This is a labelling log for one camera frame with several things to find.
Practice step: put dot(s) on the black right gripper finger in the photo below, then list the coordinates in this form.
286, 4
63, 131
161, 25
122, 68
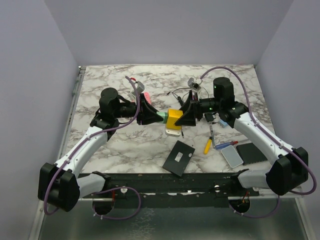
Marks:
187, 107
187, 120

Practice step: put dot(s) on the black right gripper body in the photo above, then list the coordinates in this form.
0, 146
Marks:
210, 104

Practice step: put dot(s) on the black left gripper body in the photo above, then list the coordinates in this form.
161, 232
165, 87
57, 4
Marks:
126, 110

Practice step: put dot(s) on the black adapter with cord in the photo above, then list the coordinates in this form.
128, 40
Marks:
177, 97

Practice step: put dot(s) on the yellow plug adapter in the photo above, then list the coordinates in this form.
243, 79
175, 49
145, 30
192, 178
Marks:
172, 116

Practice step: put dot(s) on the green plug adapter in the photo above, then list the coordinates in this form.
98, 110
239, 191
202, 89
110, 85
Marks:
163, 117

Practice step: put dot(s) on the large black power brick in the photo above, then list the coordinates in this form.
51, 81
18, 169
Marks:
210, 118

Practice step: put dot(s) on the pink power strip socket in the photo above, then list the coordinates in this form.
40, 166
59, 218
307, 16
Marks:
147, 97

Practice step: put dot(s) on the light blue cylinder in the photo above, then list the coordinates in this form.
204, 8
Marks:
222, 123

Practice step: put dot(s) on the white adapter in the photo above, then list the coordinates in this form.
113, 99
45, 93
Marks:
173, 132

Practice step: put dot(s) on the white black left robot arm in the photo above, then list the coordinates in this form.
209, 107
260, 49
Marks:
58, 183

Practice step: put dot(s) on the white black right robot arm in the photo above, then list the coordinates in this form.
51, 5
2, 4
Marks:
288, 164

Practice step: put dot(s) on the blue red screwdriver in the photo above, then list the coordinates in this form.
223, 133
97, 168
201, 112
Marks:
225, 144

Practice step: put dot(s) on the black rectangular box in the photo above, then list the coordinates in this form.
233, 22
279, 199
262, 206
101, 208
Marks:
178, 159

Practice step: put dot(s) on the white grey phone case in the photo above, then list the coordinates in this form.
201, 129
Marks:
231, 156

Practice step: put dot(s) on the black flat plate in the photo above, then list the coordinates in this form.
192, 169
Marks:
250, 154

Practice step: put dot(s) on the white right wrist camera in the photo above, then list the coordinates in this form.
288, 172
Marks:
192, 84

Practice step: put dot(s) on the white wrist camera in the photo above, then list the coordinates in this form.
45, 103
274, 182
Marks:
140, 87
192, 84

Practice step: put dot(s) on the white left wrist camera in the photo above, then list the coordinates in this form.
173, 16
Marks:
140, 87

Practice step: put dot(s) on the yellow handled utility knife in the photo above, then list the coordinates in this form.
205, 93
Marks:
210, 141

